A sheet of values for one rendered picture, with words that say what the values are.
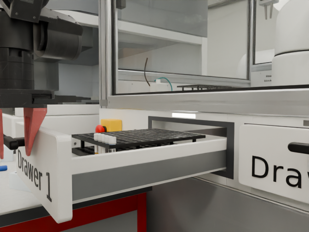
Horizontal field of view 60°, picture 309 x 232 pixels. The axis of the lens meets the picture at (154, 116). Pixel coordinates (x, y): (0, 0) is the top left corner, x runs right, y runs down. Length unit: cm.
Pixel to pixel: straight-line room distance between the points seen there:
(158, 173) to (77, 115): 96
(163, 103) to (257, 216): 35
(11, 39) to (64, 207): 23
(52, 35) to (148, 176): 26
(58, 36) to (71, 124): 93
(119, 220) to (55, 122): 72
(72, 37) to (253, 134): 34
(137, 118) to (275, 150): 45
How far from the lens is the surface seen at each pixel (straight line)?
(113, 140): 44
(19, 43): 43
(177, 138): 52
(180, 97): 65
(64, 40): 45
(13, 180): 74
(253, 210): 55
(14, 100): 41
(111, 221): 72
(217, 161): 54
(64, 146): 35
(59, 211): 37
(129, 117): 84
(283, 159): 48
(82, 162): 38
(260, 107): 51
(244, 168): 52
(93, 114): 139
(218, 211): 61
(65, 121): 134
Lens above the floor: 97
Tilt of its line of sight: 3 degrees down
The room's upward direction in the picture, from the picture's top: straight up
